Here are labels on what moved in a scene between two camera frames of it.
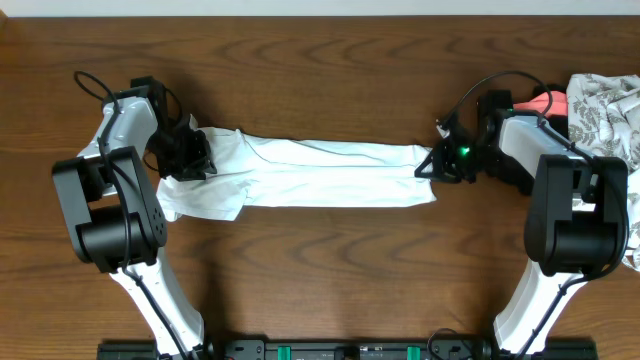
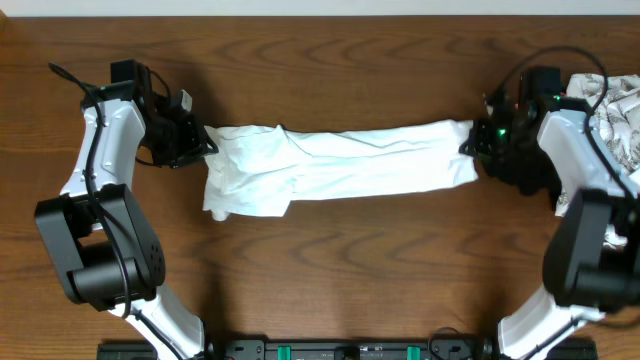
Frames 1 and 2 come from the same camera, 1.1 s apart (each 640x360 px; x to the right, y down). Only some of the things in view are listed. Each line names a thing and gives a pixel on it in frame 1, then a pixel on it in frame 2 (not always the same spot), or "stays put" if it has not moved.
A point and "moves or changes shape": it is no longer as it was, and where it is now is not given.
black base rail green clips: [346, 350] stays put
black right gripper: [442, 167] → [476, 145]
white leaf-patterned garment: [604, 120] stays put
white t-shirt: [256, 171] moves or changes shape
